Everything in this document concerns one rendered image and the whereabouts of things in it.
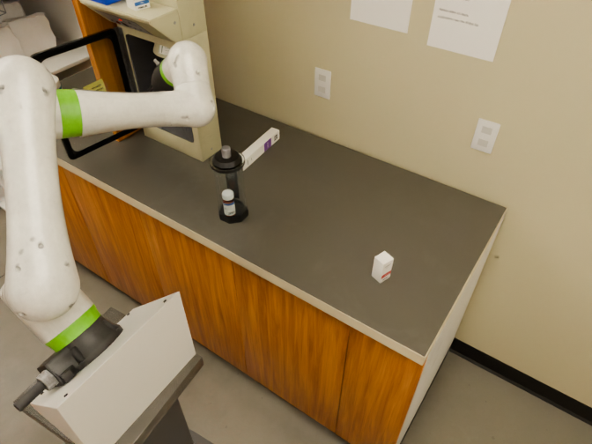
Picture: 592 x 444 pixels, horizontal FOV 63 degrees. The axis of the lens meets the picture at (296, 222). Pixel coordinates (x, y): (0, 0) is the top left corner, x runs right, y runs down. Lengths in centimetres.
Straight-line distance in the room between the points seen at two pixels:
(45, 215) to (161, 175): 88
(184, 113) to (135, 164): 64
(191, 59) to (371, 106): 74
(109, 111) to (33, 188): 34
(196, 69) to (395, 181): 83
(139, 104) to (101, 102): 9
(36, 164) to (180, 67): 51
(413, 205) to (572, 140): 51
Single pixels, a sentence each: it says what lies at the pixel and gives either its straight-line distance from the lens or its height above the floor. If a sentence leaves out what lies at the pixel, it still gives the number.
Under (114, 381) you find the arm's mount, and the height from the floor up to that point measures 113.
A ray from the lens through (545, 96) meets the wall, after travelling 162.
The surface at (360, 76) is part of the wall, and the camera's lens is 181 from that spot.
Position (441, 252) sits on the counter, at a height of 94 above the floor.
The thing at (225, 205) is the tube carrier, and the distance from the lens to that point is 156.
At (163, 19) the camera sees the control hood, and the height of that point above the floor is 150.
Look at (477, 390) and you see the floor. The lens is 244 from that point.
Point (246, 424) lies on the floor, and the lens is 224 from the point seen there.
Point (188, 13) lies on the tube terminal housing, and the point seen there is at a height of 148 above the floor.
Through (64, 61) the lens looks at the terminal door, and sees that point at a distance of 182.
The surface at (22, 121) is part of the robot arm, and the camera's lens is 107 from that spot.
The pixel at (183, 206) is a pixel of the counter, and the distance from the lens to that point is 170.
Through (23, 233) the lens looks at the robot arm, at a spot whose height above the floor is 142.
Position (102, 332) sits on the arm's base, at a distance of 118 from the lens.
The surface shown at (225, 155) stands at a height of 119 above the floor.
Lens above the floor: 204
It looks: 44 degrees down
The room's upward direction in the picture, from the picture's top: straight up
